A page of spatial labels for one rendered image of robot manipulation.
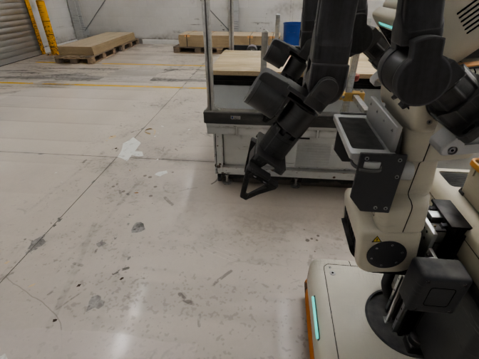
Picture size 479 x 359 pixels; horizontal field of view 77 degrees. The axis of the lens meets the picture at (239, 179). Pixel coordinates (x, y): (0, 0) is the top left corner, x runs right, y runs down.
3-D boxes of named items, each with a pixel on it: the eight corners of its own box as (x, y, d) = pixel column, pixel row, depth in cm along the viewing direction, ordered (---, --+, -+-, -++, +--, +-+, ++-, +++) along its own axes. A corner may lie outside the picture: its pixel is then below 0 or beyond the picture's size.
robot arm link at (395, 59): (473, 80, 45) (455, 72, 50) (430, 34, 43) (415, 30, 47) (419, 125, 50) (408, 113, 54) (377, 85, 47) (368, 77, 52)
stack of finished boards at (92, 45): (135, 38, 834) (134, 32, 825) (94, 55, 631) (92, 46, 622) (108, 38, 839) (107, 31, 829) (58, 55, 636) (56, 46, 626)
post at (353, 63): (345, 126, 186) (362, 41, 160) (339, 126, 186) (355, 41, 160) (343, 124, 189) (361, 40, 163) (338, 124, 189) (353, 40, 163)
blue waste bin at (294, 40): (307, 60, 665) (311, 23, 626) (281, 59, 670) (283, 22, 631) (304, 55, 715) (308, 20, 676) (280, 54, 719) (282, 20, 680)
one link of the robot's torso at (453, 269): (409, 252, 107) (433, 196, 94) (446, 328, 84) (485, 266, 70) (333, 246, 110) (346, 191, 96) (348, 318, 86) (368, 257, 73)
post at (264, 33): (264, 115, 187) (268, 30, 162) (259, 115, 188) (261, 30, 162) (264, 114, 190) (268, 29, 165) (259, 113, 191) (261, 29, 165)
